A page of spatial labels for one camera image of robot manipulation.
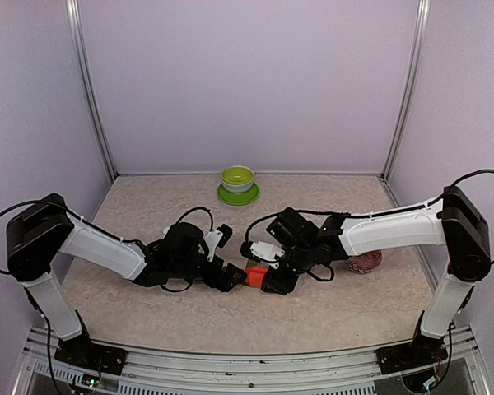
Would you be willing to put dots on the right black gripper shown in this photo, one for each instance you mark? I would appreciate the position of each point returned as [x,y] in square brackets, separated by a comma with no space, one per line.
[279,285]

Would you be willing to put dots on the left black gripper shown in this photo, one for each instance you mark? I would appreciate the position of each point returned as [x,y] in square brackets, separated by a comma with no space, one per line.
[226,284]

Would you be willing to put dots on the red pill bottle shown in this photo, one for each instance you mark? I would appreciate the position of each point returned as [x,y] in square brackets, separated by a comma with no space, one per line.
[255,276]

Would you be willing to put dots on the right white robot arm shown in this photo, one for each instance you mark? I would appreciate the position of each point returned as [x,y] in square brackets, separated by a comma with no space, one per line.
[449,219]

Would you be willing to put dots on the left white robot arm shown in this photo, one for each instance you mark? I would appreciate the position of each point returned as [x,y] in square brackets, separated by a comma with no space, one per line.
[47,227]

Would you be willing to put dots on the green saucer plate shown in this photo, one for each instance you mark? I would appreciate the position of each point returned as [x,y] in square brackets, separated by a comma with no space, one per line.
[238,199]

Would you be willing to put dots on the red patterned oval tin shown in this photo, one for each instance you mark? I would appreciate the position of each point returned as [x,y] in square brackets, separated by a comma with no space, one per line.
[364,263]

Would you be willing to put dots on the green and white bowl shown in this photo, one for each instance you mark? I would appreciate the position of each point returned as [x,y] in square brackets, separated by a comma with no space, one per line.
[237,179]

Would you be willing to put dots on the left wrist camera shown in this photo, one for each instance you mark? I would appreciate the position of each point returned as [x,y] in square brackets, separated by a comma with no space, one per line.
[217,239]

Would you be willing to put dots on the front aluminium rail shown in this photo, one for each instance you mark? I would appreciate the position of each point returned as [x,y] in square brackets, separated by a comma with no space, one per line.
[154,371]

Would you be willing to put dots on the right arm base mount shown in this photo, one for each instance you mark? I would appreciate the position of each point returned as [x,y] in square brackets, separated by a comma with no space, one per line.
[394,359]

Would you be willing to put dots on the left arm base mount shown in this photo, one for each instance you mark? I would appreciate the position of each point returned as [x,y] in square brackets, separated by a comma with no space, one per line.
[92,356]

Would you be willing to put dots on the right aluminium frame post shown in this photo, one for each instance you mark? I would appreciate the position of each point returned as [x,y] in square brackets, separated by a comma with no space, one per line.
[419,35]

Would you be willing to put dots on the aluminium frame post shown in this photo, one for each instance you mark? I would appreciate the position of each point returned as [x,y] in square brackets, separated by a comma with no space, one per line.
[75,22]
[419,35]

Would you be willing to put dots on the left aluminium frame post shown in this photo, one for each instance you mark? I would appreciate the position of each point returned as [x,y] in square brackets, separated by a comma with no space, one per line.
[75,22]

